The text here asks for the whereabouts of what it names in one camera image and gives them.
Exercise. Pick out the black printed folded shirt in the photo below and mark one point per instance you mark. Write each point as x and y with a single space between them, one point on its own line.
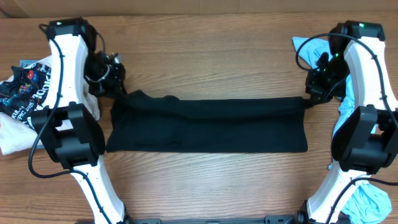
26 92

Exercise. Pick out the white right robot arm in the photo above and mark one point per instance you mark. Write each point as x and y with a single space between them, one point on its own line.
367 140

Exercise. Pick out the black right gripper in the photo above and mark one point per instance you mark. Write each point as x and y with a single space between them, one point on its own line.
314 87

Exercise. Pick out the light blue t-shirt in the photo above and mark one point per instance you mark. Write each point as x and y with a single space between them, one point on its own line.
368 204

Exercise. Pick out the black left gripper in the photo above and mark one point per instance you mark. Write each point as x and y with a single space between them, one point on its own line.
112 88

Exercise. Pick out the black t-shirt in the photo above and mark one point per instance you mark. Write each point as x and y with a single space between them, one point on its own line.
168 124

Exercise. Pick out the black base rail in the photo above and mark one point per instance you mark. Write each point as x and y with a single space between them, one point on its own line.
211 221

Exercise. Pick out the white folded shirt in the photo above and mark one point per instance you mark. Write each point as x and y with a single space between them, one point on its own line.
16 136

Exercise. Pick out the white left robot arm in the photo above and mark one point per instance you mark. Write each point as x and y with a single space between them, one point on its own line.
70 134

